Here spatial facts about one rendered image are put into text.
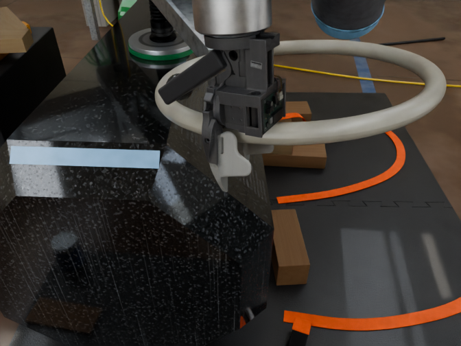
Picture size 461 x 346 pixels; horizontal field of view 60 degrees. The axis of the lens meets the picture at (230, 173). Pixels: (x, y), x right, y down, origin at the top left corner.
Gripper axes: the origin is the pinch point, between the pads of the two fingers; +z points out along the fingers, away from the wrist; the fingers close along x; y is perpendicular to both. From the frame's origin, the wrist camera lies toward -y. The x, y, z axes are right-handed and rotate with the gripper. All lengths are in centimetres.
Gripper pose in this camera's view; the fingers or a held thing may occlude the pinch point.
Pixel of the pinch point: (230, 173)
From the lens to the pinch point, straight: 58.3
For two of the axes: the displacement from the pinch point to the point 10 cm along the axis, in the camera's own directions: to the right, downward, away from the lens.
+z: 0.7, 8.5, 5.1
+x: 5.2, -4.7, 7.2
